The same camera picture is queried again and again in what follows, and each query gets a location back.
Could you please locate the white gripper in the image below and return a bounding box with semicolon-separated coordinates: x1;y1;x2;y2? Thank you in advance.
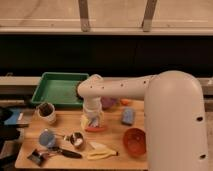
81;98;102;130

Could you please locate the red chili pepper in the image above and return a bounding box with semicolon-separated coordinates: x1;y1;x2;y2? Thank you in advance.
85;126;107;132

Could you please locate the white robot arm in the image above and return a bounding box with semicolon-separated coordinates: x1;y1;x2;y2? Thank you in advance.
77;71;209;171

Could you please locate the grey blue cloth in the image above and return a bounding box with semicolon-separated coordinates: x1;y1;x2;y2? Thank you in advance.
89;117;99;127

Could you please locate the metal measuring cup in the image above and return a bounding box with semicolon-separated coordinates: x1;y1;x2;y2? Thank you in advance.
64;132;84;149

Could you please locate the purple bowl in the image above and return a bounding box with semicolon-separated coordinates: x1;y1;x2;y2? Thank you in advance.
101;97;117;110

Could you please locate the yellow banana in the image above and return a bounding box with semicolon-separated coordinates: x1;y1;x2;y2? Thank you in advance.
87;142;119;160

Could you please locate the green plastic tray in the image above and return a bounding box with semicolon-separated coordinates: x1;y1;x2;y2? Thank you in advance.
31;72;89;108

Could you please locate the white mug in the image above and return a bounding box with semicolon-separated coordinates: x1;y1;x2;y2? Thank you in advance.
36;102;56;124

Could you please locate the orange peach fruit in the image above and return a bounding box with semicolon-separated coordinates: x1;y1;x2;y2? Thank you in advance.
120;99;132;106

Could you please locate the blue sponge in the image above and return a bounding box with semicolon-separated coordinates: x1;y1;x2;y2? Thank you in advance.
121;107;135;125

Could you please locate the blue measuring cup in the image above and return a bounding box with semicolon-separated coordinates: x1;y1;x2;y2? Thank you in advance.
39;130;56;148

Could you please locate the orange bowl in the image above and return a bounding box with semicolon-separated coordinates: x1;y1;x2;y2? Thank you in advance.
123;128;146;157

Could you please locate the small dark metal clip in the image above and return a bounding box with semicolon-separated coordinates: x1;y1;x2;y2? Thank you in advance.
28;149;48;166

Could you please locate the blue box on left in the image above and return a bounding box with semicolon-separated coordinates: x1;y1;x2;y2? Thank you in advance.
4;109;33;126

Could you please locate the black handled utensil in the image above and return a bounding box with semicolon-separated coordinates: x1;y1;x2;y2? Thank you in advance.
49;147;82;159

